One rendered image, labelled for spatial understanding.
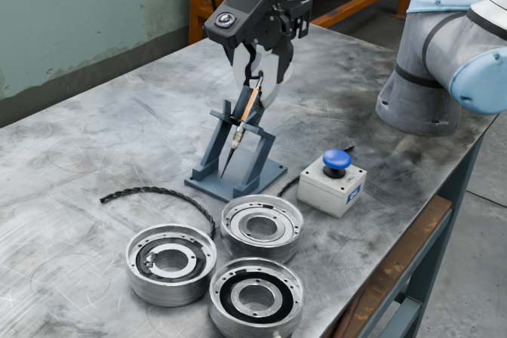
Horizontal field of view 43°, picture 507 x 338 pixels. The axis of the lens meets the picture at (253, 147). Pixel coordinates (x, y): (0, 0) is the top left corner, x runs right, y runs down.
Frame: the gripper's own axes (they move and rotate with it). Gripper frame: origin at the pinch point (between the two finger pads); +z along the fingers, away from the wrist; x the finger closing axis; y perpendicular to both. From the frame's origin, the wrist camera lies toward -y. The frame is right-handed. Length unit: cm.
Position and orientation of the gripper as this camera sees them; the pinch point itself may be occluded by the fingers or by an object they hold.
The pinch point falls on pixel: (253, 98)
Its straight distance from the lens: 90.4
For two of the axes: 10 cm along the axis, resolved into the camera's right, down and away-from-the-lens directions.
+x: -8.3, -3.6, 4.2
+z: -0.9, 8.4, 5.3
